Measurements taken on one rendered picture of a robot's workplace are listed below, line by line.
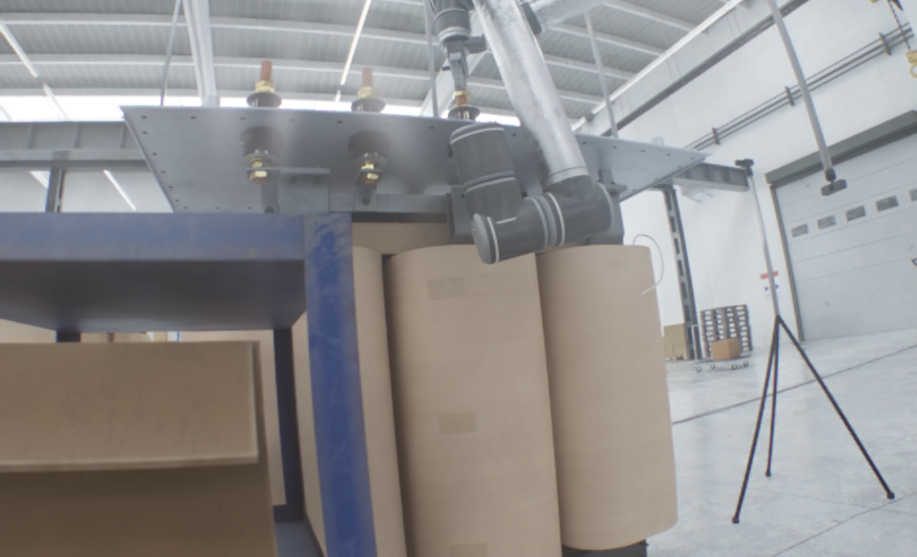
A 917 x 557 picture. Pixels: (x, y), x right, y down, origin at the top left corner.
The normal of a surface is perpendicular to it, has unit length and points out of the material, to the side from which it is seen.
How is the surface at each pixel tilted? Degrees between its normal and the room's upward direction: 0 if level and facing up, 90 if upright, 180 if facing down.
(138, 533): 90
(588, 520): 90
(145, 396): 26
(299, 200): 90
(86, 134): 90
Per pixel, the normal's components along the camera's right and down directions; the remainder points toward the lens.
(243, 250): 0.37, -0.22
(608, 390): 0.10, -0.22
